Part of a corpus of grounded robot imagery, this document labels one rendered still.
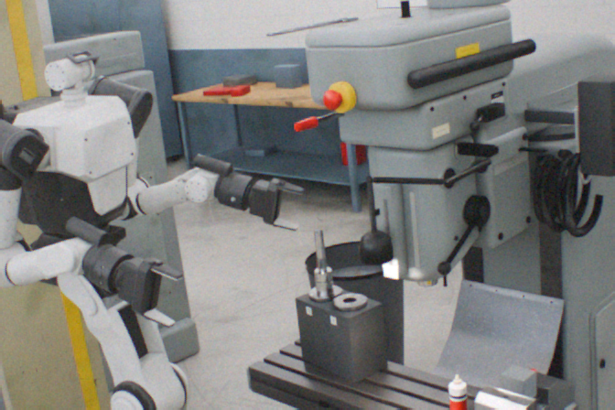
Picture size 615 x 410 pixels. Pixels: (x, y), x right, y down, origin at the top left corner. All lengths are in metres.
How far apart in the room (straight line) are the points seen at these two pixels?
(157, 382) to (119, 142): 0.60
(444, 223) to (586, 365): 0.71
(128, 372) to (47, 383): 1.30
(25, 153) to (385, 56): 0.80
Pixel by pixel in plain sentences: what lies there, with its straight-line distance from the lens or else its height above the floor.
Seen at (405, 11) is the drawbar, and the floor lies 1.90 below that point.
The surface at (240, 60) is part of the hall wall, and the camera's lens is 8.61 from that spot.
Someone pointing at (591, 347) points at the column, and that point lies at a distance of 2.38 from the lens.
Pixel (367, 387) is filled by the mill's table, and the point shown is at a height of 0.96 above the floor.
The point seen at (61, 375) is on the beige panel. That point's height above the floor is 0.58.
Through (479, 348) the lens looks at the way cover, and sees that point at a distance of 2.37.
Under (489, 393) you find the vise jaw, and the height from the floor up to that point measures 1.07.
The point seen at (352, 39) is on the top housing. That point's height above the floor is 1.87.
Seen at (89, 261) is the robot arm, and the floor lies 1.50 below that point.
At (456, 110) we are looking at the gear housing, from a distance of 1.81.
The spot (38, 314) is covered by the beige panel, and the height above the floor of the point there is 0.86.
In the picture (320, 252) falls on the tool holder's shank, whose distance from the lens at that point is 2.26.
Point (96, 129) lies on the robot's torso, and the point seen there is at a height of 1.71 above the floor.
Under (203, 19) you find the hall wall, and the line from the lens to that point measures 8.96.
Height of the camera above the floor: 2.04
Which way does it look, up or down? 15 degrees down
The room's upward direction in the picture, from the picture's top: 7 degrees counter-clockwise
